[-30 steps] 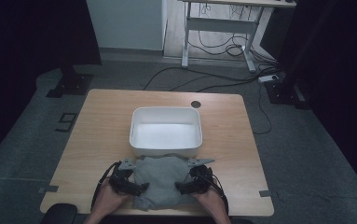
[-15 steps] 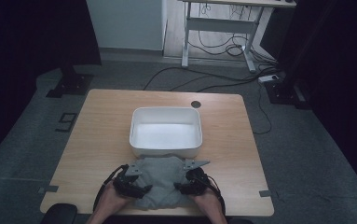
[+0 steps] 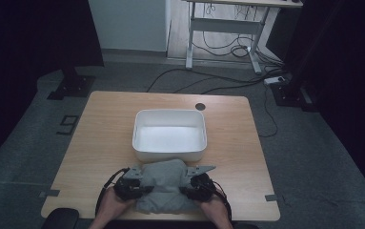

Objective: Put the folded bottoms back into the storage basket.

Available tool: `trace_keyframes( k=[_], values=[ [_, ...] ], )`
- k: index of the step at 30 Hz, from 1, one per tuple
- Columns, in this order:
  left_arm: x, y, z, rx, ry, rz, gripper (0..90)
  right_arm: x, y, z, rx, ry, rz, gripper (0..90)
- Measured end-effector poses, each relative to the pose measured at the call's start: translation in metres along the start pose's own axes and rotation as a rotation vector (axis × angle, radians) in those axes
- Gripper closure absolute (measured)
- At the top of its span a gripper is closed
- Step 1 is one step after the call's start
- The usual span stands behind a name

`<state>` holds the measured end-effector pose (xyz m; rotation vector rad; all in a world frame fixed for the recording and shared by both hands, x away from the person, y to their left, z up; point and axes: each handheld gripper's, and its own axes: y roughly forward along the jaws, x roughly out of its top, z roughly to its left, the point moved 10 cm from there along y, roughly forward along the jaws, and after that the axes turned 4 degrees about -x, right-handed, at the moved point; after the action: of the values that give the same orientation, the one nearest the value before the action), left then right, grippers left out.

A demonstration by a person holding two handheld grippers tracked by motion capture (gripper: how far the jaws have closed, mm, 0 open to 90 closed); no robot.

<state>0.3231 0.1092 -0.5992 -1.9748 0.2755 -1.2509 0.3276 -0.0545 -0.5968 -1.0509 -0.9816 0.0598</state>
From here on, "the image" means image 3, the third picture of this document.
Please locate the person's right hand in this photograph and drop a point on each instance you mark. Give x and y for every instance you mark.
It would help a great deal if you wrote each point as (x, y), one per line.
(213, 208)

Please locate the grey tape strip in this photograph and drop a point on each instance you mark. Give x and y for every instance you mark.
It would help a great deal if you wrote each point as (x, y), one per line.
(51, 193)
(271, 197)

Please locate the white plastic basket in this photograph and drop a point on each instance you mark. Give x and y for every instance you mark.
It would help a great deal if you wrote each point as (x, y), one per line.
(169, 140)

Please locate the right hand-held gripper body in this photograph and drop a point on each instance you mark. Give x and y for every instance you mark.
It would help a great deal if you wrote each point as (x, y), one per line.
(202, 187)

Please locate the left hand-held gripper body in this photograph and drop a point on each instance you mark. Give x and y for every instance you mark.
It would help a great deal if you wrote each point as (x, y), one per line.
(127, 187)

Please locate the person's left hand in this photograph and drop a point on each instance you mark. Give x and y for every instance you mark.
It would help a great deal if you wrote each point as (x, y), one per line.
(115, 205)

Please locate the black stand base plate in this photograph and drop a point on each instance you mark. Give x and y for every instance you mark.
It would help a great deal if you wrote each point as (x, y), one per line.
(73, 87)
(293, 95)

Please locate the person's dark clothed leg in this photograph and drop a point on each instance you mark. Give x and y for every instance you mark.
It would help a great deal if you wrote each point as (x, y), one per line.
(61, 219)

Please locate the grey shorts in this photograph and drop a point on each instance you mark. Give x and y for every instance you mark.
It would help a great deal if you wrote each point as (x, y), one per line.
(167, 187)

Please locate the round dark table grommet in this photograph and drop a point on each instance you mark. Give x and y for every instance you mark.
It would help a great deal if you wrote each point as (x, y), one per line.
(200, 107)

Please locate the white power strip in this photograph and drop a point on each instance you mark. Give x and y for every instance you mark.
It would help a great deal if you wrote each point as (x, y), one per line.
(273, 80)

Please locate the white metal desk frame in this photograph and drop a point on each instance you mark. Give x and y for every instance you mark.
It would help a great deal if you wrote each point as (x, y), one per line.
(224, 25)

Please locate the black curtain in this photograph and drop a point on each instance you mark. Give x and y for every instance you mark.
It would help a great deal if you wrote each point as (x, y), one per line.
(27, 47)
(345, 79)

